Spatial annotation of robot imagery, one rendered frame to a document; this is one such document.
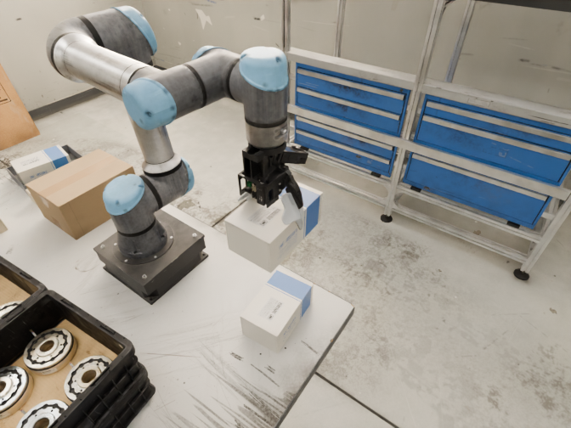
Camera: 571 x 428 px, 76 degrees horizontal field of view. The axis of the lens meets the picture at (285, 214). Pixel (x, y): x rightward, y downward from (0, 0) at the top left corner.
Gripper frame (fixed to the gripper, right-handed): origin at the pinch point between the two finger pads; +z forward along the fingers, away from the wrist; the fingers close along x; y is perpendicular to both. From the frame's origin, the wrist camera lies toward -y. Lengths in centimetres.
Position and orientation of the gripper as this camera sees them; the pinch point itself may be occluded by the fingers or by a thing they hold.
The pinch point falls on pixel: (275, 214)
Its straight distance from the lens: 81.5
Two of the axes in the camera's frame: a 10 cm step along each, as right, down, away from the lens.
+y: -5.8, 5.4, -6.1
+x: 8.1, 3.8, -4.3
